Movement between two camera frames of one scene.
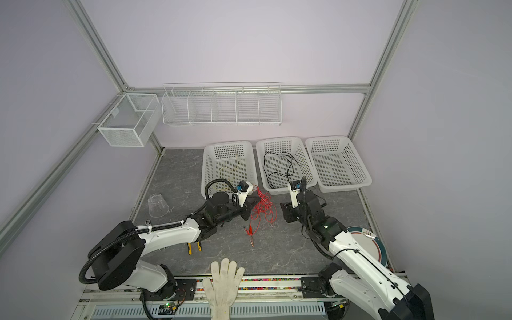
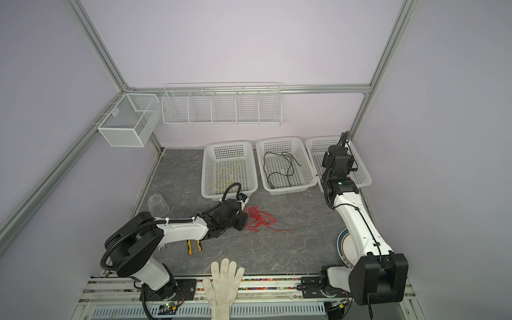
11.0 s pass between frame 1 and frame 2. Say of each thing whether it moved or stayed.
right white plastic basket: stayed
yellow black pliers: stayed
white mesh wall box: stayed
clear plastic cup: stayed
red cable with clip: moved
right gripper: moved
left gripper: moved
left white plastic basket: stayed
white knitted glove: stayed
